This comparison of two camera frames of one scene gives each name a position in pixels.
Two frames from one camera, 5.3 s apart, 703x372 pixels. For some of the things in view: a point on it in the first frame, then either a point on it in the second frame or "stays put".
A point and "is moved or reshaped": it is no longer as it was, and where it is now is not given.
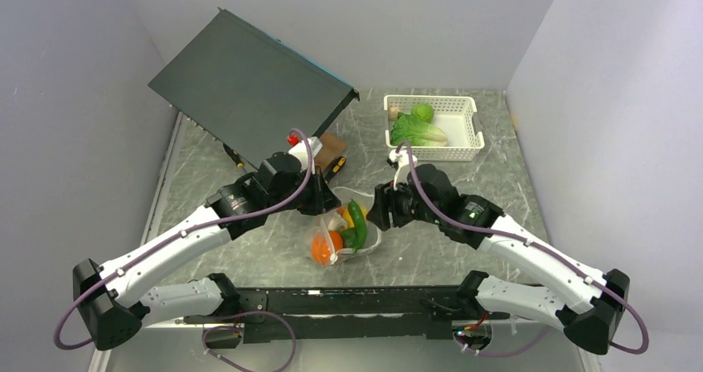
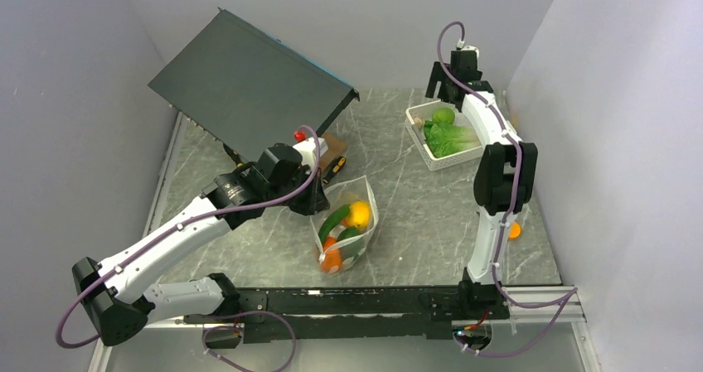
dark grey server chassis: (253, 89) stays put
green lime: (424, 111) to (443, 114)
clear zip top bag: (346, 231) is moved or reshaped
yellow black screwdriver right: (335, 169) stays put
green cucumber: (359, 224) to (334, 218)
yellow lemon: (348, 216) stays put
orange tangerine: (324, 245) to (332, 262)
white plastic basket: (453, 117) is moved or reshaped
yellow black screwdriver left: (234, 156) stays put
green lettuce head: (407, 128) to (444, 137)
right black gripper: (385, 200) to (438, 75)
